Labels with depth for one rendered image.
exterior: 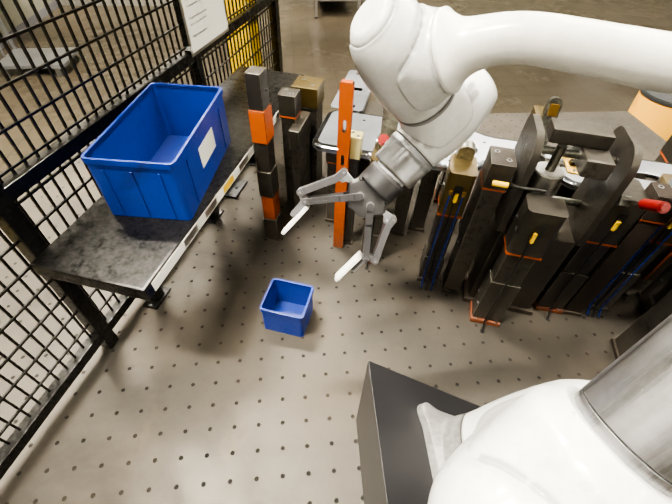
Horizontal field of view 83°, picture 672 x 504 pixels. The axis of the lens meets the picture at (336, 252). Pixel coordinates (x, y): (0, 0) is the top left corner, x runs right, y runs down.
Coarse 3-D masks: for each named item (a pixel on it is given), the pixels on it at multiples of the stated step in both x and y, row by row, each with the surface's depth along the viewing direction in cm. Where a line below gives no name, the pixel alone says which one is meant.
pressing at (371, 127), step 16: (336, 112) 111; (320, 128) 105; (336, 128) 105; (352, 128) 105; (368, 128) 105; (320, 144) 98; (336, 144) 99; (368, 144) 100; (480, 144) 102; (496, 144) 102; (512, 144) 102; (480, 160) 96; (560, 160) 98; (576, 176) 93; (656, 176) 95
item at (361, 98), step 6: (348, 72) 131; (354, 72) 131; (348, 78) 128; (354, 78) 128; (360, 78) 128; (360, 84) 125; (354, 90) 122; (366, 90) 122; (336, 96) 118; (354, 96) 119; (360, 96) 119; (366, 96) 119; (336, 102) 115; (354, 102) 116; (360, 102) 116; (366, 102) 117; (354, 108) 113; (360, 108) 113
